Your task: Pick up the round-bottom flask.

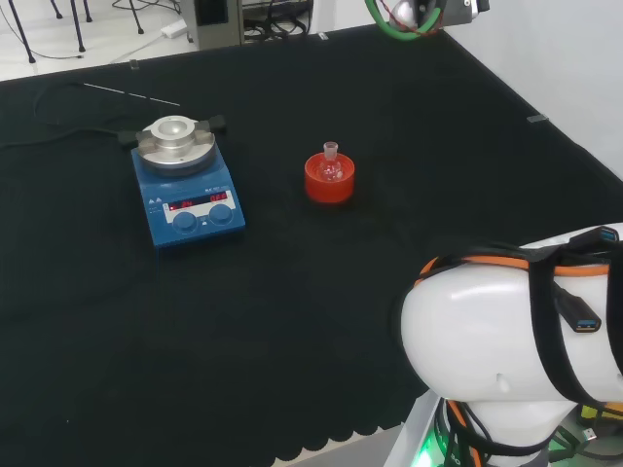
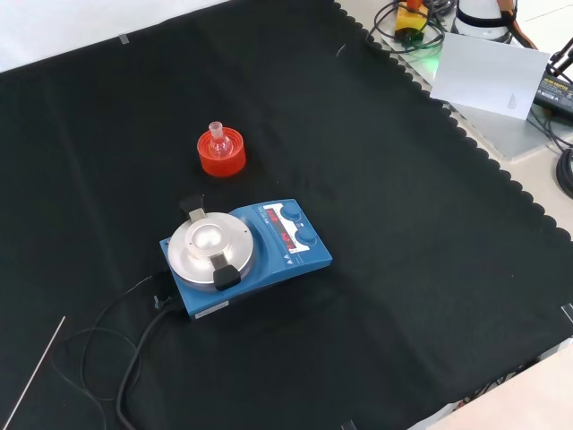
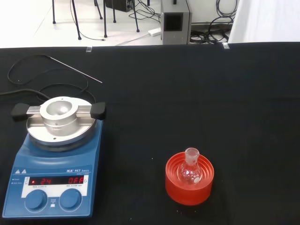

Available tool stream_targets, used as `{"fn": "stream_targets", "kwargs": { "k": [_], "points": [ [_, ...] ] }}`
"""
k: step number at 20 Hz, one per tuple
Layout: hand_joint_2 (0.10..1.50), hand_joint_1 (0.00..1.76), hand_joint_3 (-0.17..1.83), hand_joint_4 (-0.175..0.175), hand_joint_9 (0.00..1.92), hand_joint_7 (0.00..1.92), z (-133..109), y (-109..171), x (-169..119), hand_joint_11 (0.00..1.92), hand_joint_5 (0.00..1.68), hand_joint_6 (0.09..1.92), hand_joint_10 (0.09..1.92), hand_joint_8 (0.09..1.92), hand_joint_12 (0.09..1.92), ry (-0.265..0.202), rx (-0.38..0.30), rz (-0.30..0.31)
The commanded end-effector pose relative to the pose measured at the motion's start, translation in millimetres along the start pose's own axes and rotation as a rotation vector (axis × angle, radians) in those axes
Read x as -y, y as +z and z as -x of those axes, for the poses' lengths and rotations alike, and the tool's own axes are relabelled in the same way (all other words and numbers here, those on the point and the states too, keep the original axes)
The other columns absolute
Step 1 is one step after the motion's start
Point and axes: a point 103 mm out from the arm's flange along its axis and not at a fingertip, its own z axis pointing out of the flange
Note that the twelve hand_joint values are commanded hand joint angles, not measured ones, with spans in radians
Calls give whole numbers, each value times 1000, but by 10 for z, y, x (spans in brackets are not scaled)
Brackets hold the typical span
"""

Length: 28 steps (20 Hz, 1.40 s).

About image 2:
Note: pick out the clear round-bottom flask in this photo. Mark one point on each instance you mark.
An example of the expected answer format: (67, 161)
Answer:
(219, 144)

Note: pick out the blue base heater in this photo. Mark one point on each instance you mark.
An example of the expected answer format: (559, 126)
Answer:
(268, 277)

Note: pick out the black bench cloth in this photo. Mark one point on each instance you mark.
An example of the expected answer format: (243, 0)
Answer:
(403, 269)

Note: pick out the grey tape piece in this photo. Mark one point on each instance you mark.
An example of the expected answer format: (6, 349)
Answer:
(124, 39)
(348, 425)
(568, 313)

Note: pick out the yellow stop button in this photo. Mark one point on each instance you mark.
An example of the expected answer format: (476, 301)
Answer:
(409, 20)

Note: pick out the pale board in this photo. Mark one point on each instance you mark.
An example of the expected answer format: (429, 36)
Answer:
(488, 76)

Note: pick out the black power adapter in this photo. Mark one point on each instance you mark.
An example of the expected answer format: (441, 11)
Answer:
(555, 94)

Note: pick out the thin metal probe rod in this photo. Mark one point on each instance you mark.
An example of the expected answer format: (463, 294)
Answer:
(36, 369)

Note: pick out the black tripod leg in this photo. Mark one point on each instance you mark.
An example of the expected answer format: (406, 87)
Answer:
(563, 56)

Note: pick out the grey metal base plate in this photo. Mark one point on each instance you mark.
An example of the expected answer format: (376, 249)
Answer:
(506, 134)

